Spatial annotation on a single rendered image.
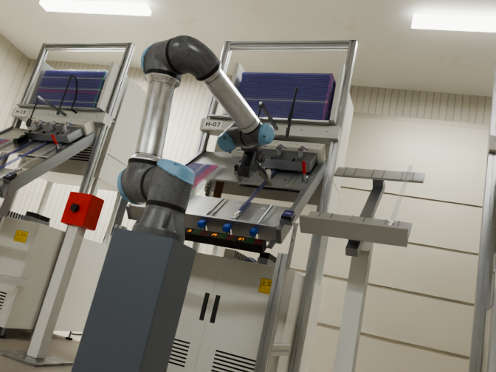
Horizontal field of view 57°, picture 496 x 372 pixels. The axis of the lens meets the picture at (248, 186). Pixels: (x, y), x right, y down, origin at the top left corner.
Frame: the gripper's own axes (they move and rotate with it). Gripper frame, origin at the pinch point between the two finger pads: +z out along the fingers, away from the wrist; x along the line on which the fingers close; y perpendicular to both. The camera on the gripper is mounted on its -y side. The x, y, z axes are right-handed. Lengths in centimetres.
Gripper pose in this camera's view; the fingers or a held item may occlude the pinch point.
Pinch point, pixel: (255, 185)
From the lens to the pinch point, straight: 197.0
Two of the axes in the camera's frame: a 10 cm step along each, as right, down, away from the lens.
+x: -9.2, -1.1, 3.7
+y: 3.6, -6.3, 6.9
